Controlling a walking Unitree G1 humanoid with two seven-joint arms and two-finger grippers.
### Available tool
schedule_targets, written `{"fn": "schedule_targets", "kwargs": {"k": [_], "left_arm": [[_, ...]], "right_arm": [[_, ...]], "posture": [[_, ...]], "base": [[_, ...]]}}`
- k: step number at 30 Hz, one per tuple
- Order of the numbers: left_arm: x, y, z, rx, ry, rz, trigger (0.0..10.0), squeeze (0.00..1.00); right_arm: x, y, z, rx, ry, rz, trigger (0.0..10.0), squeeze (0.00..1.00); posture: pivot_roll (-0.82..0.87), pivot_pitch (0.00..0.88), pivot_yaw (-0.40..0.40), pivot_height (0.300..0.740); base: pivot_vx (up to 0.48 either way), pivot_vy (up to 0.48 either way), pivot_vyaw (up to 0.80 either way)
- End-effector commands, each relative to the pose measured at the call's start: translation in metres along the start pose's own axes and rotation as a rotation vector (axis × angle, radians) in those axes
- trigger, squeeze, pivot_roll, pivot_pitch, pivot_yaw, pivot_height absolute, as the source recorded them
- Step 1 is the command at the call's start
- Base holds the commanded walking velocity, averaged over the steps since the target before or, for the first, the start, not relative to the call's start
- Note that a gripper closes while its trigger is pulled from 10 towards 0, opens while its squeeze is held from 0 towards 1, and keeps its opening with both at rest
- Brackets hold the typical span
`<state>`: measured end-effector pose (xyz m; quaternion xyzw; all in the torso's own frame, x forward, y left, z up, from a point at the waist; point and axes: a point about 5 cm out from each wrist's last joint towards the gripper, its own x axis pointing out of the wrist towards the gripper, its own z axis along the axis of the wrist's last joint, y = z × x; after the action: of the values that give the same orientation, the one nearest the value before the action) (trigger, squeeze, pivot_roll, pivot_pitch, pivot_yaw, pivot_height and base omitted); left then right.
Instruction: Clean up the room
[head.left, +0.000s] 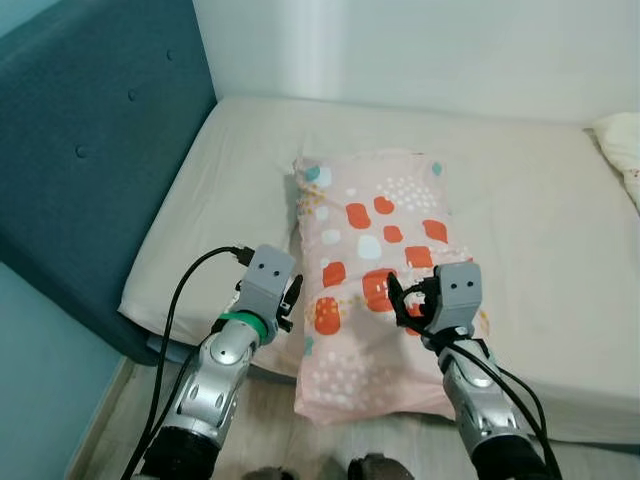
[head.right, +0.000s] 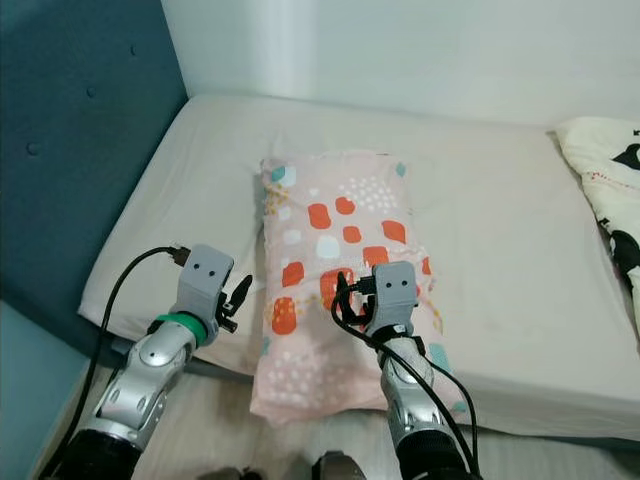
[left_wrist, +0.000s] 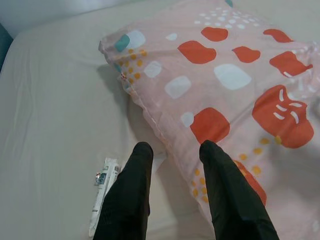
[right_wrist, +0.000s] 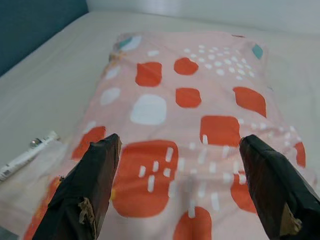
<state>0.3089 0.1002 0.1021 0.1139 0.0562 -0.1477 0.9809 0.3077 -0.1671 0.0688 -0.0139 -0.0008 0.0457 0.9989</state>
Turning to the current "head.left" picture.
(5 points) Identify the grey robot left leg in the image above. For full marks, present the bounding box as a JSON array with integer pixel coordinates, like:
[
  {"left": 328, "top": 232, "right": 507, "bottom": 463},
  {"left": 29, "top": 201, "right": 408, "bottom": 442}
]
[{"left": 240, "top": 465, "right": 291, "bottom": 480}]

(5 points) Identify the grey robot right leg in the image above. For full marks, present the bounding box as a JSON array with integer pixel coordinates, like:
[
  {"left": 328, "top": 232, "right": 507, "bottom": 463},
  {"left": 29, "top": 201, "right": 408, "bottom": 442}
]
[{"left": 348, "top": 453, "right": 416, "bottom": 480}]

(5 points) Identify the mattress with cream sheet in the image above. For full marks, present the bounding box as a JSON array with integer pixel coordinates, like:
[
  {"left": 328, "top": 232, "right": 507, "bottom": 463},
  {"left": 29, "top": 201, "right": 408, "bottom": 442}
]
[{"left": 118, "top": 95, "right": 640, "bottom": 446}]

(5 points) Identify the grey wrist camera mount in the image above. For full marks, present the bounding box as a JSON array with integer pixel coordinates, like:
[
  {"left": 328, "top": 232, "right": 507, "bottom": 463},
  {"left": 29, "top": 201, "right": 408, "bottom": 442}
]
[
  {"left": 237, "top": 245, "right": 298, "bottom": 321},
  {"left": 432, "top": 262, "right": 484, "bottom": 336}
]

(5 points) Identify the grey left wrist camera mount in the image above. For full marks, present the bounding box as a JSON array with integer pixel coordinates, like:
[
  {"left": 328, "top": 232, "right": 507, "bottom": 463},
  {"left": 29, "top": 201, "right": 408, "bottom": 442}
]
[{"left": 237, "top": 245, "right": 298, "bottom": 321}]

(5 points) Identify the grey robot leg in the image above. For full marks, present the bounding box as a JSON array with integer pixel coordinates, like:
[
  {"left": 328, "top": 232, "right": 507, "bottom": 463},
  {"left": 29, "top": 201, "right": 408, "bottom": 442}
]
[
  {"left": 240, "top": 465, "right": 291, "bottom": 480},
  {"left": 348, "top": 453, "right": 416, "bottom": 480}
]

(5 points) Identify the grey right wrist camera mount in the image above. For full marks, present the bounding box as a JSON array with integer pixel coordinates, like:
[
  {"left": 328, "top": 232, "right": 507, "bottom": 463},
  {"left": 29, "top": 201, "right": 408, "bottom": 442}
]
[{"left": 432, "top": 262, "right": 484, "bottom": 336}]

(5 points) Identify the cream cartoon print quilt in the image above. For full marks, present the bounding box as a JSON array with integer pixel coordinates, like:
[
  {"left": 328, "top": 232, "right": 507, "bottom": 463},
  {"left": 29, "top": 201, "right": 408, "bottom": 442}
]
[{"left": 590, "top": 112, "right": 640, "bottom": 211}]

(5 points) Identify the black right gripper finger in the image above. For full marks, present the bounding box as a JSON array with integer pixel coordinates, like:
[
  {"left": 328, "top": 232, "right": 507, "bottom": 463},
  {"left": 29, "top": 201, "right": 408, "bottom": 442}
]
[{"left": 388, "top": 272, "right": 416, "bottom": 326}]

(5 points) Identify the pink patterned pillow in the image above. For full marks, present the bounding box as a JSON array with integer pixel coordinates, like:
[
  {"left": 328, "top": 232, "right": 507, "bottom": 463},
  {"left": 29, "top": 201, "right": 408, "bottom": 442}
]
[{"left": 290, "top": 150, "right": 491, "bottom": 426}]

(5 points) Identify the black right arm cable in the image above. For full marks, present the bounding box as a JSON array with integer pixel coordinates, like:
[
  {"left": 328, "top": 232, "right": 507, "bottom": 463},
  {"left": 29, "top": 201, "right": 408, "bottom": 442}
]
[{"left": 388, "top": 275, "right": 563, "bottom": 480}]

